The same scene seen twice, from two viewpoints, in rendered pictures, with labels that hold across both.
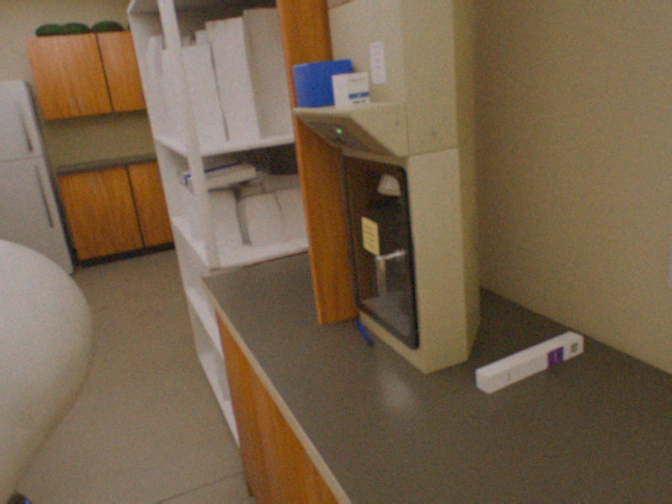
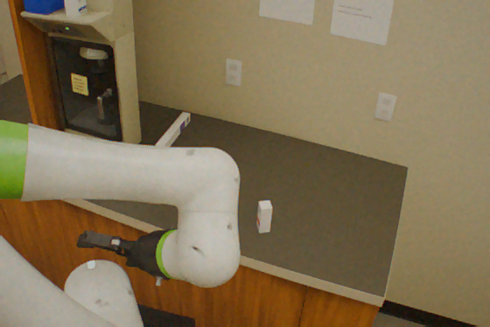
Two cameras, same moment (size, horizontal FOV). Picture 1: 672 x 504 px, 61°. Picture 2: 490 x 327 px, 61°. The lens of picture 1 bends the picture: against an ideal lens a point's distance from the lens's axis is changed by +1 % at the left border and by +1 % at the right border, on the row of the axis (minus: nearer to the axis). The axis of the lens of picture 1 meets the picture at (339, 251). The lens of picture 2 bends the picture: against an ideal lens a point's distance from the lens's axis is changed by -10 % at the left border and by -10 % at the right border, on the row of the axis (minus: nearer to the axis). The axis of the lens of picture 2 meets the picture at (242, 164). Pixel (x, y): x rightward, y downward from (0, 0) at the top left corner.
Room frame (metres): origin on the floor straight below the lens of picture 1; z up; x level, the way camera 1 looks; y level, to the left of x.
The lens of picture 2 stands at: (-0.20, 0.61, 1.95)
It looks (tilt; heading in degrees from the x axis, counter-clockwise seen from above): 36 degrees down; 312
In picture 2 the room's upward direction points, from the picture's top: 3 degrees clockwise
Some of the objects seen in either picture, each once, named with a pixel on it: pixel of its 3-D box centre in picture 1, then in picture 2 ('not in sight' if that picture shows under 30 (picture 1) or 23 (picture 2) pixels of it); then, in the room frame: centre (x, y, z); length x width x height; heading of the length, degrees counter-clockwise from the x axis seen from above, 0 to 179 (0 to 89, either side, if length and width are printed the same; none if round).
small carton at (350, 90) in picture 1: (351, 90); (75, 4); (1.17, -0.06, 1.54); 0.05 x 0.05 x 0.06; 30
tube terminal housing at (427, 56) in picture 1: (423, 179); (102, 45); (1.28, -0.21, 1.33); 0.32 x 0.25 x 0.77; 22
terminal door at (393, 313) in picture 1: (377, 247); (85, 90); (1.23, -0.09, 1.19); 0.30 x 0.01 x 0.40; 21
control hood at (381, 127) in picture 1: (345, 130); (67, 26); (1.21, -0.04, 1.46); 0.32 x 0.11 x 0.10; 22
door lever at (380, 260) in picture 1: (388, 273); (103, 105); (1.12, -0.10, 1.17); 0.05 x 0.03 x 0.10; 111
